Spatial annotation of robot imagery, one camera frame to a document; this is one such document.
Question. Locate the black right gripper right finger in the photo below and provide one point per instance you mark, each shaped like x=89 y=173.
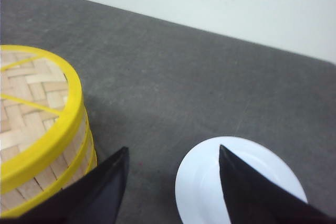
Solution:
x=252 y=198

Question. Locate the yellow woven steamer lid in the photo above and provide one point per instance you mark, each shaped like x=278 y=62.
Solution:
x=33 y=78

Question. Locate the white round plate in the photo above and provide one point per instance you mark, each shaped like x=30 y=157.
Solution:
x=198 y=190

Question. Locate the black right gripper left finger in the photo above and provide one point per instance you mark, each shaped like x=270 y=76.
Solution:
x=95 y=198

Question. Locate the steamer basket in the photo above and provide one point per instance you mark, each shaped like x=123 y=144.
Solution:
x=93 y=159
x=41 y=158

